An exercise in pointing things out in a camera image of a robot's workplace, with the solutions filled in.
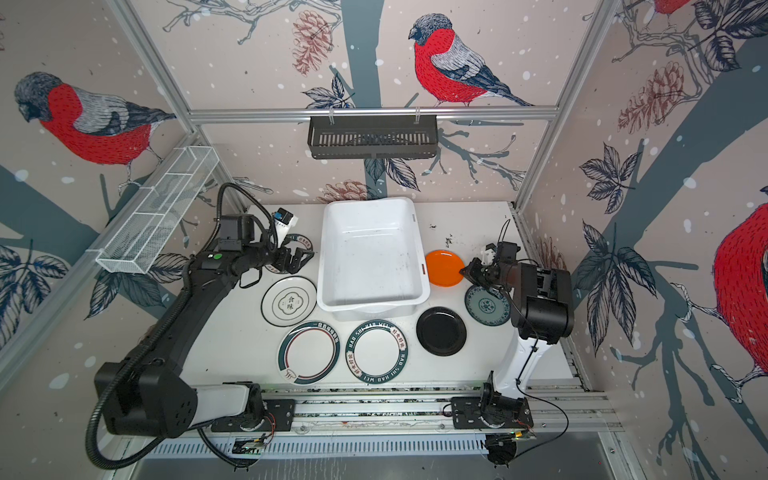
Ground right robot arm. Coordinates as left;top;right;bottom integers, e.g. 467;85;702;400
459;240;574;428

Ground white plate black line pattern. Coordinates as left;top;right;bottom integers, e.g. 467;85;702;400
261;276;317;327

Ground orange plate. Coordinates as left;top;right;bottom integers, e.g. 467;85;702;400
425;250;465;288

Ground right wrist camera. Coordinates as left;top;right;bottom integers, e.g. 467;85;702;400
480;248;497;266

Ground white plastic bin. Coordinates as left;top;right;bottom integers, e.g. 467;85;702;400
317;198;431;321

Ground white plate dark lettered rim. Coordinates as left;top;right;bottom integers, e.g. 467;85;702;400
266;233;314;274

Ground black corrugated cable conduit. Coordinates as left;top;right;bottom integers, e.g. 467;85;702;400
84;181;280;471

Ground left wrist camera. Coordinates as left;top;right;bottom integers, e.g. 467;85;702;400
273;208;298;246

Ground white plate green lettered rim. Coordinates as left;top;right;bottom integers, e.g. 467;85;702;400
344;319;409;385

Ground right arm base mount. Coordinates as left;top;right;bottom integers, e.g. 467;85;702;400
450;394;534;430

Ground white wire mesh basket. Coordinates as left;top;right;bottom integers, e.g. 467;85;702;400
96;146;219;274

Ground blue floral green plate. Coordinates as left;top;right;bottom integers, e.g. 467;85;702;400
464;286;511;327

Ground white plate green red rim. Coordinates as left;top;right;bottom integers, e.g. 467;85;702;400
277;321;340;386

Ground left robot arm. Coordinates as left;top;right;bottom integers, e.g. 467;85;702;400
92;208;313;439

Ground black wall basket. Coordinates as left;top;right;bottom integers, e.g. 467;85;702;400
307;115;438;160

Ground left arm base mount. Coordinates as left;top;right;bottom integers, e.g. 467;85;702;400
210;399;296;433

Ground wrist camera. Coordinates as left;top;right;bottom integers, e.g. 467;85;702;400
480;248;497;266
273;208;298;246

